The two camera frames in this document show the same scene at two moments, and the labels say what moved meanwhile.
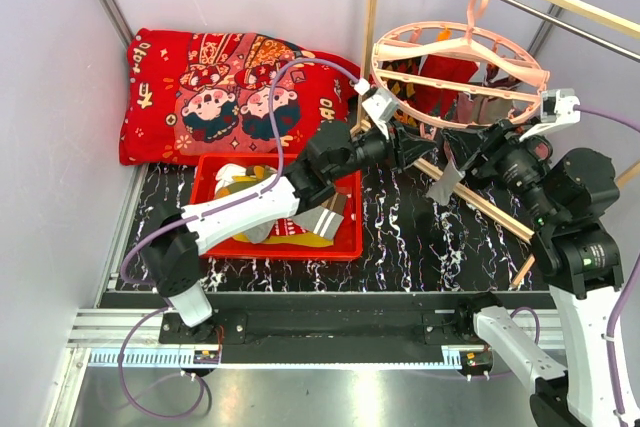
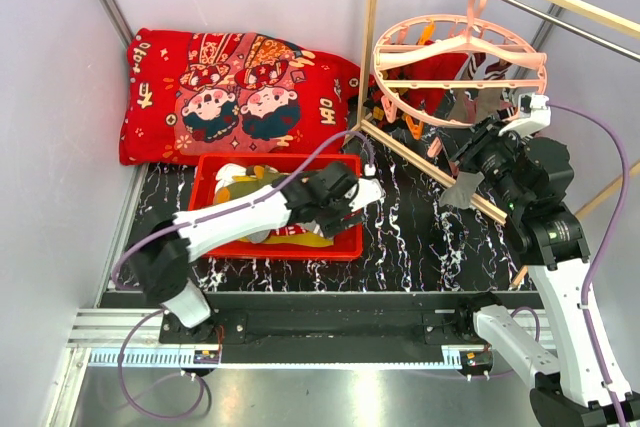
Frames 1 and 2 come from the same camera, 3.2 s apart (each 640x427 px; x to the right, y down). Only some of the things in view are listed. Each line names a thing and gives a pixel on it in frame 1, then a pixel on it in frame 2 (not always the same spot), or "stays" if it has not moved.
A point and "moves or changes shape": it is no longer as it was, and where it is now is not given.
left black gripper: x=406 y=143 → x=331 y=225
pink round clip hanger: x=453 y=74 moves or changes shape
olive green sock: x=261 y=173 stays
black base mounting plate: x=339 y=326 stays
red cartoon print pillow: x=194 y=94 stays
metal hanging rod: x=621 y=46 stays
